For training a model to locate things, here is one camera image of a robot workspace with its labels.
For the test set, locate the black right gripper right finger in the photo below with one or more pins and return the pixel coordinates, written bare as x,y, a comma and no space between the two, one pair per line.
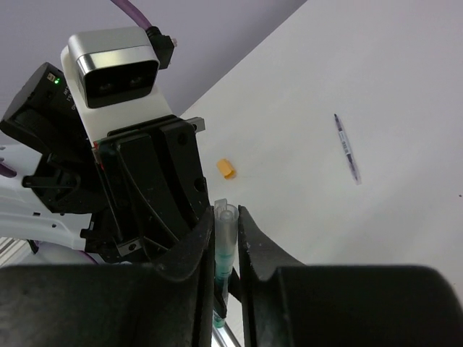
287,303

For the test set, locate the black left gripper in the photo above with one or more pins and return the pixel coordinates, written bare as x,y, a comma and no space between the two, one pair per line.
154,183

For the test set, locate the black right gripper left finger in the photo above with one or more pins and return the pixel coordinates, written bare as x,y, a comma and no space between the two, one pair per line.
166,303

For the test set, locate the green fineliner pen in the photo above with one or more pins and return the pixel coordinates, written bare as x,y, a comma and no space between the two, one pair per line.
221,289

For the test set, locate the clear pen cap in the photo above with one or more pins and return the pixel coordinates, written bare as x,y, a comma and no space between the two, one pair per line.
226,231

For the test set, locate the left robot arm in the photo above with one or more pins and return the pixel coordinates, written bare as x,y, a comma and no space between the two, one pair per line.
50,188

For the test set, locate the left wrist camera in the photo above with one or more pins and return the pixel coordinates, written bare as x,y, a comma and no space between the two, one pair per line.
111,75

